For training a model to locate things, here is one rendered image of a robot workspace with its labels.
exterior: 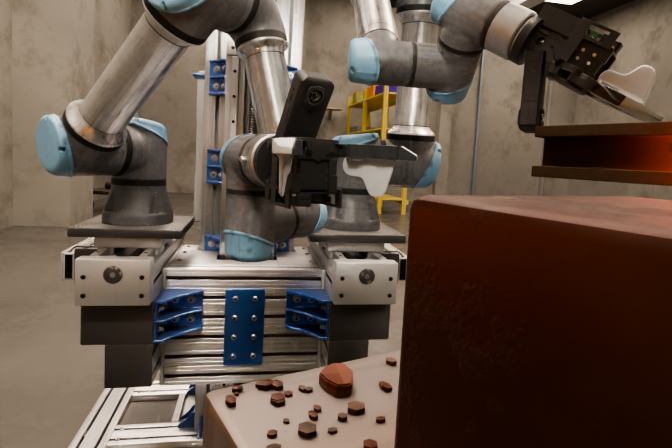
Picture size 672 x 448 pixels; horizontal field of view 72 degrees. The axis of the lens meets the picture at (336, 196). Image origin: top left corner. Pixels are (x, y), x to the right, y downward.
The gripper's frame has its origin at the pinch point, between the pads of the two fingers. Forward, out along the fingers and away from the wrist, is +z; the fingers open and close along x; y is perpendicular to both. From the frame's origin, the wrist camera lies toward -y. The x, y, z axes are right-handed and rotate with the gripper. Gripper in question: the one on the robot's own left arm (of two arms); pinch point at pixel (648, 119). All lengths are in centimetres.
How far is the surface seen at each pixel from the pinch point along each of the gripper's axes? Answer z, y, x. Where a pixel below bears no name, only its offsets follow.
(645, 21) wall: -193, 271, 1166
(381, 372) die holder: 2, -16, -59
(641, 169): 3.7, -6.0, -45.1
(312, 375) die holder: 0, -17, -61
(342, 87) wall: -623, -170, 868
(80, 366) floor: -121, -192, 32
